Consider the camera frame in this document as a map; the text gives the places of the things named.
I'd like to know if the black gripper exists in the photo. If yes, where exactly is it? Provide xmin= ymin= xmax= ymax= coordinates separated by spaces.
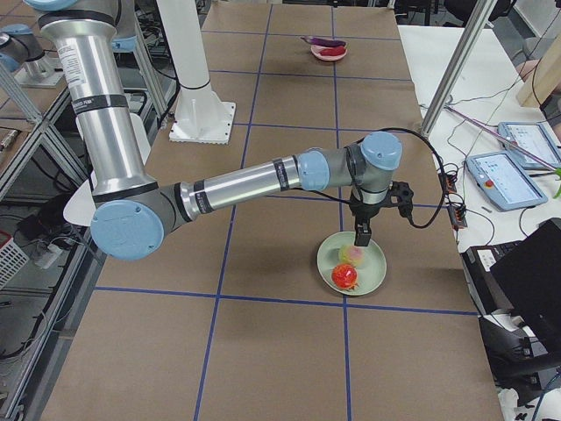
xmin=349 ymin=192 xmax=386 ymax=246

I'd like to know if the pale green peach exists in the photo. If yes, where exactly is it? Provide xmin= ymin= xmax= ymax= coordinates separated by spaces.
xmin=338 ymin=245 xmax=365 ymax=268

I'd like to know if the red pomegranate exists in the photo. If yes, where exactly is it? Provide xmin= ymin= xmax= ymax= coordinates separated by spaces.
xmin=330 ymin=263 xmax=359 ymax=290

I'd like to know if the red chili pepper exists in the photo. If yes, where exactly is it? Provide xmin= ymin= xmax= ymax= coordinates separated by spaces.
xmin=319 ymin=46 xmax=346 ymax=57

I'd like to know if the purple eggplant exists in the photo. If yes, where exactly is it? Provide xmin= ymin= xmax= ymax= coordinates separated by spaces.
xmin=301 ymin=36 xmax=346 ymax=48

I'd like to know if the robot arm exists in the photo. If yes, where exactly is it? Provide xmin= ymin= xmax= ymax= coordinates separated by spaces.
xmin=31 ymin=1 xmax=402 ymax=260

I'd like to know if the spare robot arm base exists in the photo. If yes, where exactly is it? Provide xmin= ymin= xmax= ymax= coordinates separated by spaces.
xmin=1 ymin=24 xmax=64 ymax=89

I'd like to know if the light green plate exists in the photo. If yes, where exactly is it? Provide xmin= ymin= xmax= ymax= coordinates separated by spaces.
xmin=316 ymin=232 xmax=387 ymax=296

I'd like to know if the near blue teach pendant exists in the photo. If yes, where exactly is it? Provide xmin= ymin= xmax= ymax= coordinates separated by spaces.
xmin=465 ymin=152 xmax=548 ymax=211

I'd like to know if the blue teach pendant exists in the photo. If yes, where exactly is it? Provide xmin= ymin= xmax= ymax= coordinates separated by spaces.
xmin=498 ymin=122 xmax=560 ymax=170
xmin=465 ymin=152 xmax=548 ymax=211

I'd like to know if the black monitor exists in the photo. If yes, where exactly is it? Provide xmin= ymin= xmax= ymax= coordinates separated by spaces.
xmin=490 ymin=218 xmax=560 ymax=351

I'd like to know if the pink plate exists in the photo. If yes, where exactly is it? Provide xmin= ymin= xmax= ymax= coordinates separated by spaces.
xmin=310 ymin=45 xmax=347 ymax=62

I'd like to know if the far blue teach pendant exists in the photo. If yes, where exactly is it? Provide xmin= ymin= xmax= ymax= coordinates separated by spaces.
xmin=498 ymin=122 xmax=560 ymax=170

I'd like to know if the white chair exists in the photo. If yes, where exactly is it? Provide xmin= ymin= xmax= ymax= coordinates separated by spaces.
xmin=62 ymin=113 xmax=152 ymax=230

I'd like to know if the white plastic basket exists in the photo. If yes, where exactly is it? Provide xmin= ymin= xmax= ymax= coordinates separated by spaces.
xmin=0 ymin=231 xmax=29 ymax=289

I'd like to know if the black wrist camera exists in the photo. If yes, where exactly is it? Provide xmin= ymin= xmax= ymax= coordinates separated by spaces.
xmin=386 ymin=181 xmax=414 ymax=221

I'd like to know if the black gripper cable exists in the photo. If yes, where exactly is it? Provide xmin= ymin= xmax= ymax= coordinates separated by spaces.
xmin=376 ymin=126 xmax=451 ymax=230

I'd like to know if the aluminium frame post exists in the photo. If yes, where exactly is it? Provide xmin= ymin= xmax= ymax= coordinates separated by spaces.
xmin=420 ymin=0 xmax=497 ymax=136

